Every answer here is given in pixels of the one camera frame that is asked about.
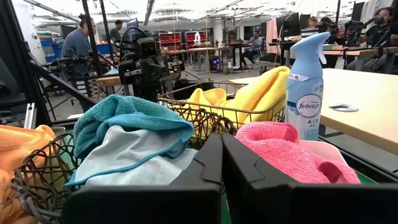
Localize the black computer monitor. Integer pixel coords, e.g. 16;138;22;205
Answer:
275;12;301;38

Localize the gold wire basket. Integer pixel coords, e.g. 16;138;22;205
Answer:
157;80;287;147

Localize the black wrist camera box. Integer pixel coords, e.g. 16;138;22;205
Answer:
136;36;159;59

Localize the pink microfiber towel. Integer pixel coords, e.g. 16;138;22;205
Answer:
317;159;361;184
235;121;330;184

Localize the green table mat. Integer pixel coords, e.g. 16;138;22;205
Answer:
58;133;374;224

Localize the black wire mesh bowl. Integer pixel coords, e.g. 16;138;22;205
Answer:
11;107;239;224

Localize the yellow microfiber towel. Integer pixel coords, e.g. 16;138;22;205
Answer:
217;65;292;125
185;88;228;110

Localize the person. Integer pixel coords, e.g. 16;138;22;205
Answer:
307;16;320;30
110;19;124;41
318;17;341;35
242;30;264;65
346;6;398;71
58;12;98;77

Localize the clear plastic container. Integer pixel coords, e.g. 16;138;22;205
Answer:
49;126;67;147

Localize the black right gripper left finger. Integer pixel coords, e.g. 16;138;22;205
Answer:
62;133;223;224

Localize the small clear water bottle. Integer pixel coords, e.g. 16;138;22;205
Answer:
285;30;331;141

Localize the teal microfiber towel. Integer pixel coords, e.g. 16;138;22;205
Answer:
73;94;195;160

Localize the grey towel with blue edge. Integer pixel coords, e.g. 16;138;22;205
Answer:
65;124;200;187

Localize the grey round desk grommet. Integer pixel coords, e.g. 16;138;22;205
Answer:
328;103;359;113

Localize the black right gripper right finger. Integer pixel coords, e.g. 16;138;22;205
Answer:
223;133;398;224

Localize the orange microfiber towel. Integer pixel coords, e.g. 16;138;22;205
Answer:
0;169;40;224
0;124;57;175

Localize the tan wooden desk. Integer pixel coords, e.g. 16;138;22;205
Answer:
229;67;398;156

